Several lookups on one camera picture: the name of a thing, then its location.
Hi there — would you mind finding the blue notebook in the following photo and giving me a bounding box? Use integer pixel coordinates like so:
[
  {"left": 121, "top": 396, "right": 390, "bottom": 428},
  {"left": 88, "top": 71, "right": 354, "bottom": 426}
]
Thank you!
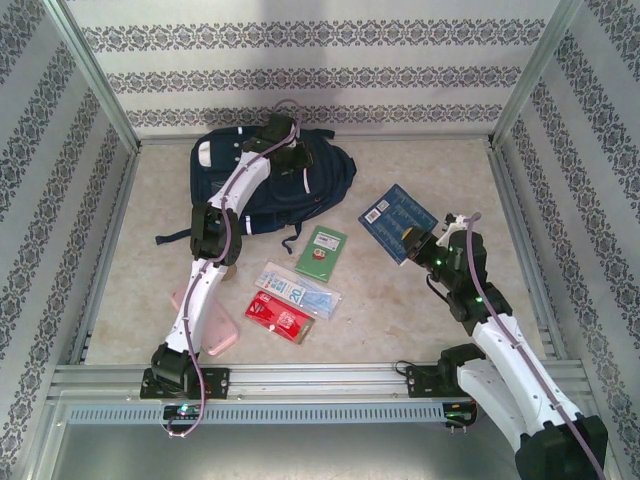
[{"left": 356, "top": 182, "right": 441, "bottom": 267}]

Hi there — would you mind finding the navy blue backpack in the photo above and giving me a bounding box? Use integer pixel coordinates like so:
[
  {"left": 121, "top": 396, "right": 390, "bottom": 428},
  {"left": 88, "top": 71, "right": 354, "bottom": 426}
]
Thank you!
[{"left": 153, "top": 126, "right": 358, "bottom": 257}]

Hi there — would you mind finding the green notebook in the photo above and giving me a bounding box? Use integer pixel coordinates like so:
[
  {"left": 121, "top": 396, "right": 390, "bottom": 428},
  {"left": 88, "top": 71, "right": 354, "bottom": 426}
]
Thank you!
[{"left": 294, "top": 224, "right": 349, "bottom": 285}]

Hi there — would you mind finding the clear ruler set package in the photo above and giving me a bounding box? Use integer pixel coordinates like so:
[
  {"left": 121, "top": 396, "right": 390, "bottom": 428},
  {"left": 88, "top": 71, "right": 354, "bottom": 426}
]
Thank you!
[{"left": 255, "top": 258, "right": 345, "bottom": 325}]

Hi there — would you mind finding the pink pencil case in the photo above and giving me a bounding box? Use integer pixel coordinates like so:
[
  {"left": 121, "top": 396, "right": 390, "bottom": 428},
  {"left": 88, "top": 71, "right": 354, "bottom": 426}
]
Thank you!
[{"left": 169, "top": 287, "right": 240, "bottom": 358}]

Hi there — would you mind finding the red packaged item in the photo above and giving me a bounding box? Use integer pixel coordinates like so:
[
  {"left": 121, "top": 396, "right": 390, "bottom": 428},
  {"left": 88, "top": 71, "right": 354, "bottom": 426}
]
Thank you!
[{"left": 243, "top": 289, "right": 316, "bottom": 346}]

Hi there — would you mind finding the grey metal sheet panel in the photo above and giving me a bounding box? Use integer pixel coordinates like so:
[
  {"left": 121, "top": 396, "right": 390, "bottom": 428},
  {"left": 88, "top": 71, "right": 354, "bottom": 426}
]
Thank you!
[{"left": 29, "top": 399, "right": 616, "bottom": 480}]

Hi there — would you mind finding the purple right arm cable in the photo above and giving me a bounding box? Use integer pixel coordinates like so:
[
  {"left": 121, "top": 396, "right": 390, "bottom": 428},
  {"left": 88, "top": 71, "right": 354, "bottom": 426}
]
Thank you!
[{"left": 462, "top": 212, "right": 607, "bottom": 480}]

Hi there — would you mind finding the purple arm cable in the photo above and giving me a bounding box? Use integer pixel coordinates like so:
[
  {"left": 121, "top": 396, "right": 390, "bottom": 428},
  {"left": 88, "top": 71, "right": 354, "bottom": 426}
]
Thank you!
[
  {"left": 160, "top": 98, "right": 303, "bottom": 441},
  {"left": 462, "top": 212, "right": 607, "bottom": 480}
]

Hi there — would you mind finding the aluminium table side rail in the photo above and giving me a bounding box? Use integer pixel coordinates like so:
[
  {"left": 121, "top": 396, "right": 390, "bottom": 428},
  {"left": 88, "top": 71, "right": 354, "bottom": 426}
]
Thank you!
[
  {"left": 488, "top": 144, "right": 569, "bottom": 361},
  {"left": 69, "top": 144, "right": 142, "bottom": 366}
]

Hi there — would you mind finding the aluminium table end rail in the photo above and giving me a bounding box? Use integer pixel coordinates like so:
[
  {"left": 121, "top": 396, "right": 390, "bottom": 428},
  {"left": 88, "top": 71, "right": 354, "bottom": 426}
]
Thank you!
[{"left": 137, "top": 133, "right": 496, "bottom": 147}]

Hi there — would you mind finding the aluminium mounting rail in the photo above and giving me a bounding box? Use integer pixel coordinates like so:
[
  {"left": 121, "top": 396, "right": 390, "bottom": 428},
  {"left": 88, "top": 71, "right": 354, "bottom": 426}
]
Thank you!
[{"left": 47, "top": 363, "right": 594, "bottom": 404}]

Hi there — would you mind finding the grey slotted cable duct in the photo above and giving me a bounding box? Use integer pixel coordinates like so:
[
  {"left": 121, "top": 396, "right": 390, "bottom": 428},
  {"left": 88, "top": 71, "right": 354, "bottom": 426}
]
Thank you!
[{"left": 66, "top": 403, "right": 447, "bottom": 426}]

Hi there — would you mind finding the aluminium frame post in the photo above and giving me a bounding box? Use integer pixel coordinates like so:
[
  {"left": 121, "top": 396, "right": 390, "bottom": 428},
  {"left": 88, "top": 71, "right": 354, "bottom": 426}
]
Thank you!
[
  {"left": 42, "top": 0, "right": 141, "bottom": 151},
  {"left": 488, "top": 0, "right": 587, "bottom": 150}
]

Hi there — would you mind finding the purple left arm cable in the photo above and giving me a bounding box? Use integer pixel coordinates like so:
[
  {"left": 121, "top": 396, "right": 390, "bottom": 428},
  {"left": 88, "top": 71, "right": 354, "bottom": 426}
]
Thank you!
[{"left": 160, "top": 98, "right": 303, "bottom": 441}]

